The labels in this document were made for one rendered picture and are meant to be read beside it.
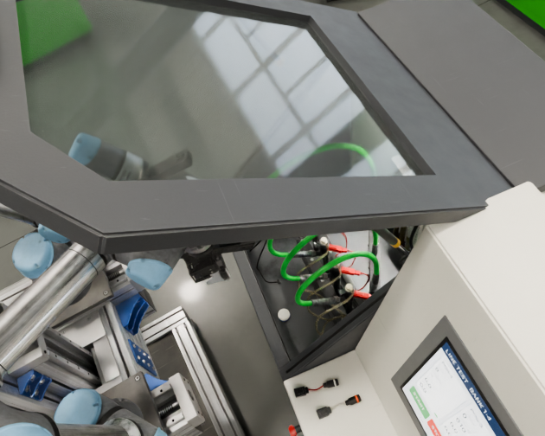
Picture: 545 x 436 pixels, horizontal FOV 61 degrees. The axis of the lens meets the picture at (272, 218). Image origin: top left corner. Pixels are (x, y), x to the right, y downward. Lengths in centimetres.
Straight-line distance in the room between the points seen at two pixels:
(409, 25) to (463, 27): 13
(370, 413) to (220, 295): 144
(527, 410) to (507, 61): 79
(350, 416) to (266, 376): 111
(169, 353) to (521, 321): 176
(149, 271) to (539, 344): 66
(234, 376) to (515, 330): 177
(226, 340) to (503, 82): 180
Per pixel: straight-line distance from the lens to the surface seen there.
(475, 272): 86
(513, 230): 92
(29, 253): 146
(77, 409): 121
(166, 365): 231
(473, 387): 94
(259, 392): 238
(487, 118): 115
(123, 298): 167
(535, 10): 393
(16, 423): 80
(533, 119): 117
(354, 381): 135
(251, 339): 246
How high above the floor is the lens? 230
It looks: 56 degrees down
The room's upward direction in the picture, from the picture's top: 15 degrees counter-clockwise
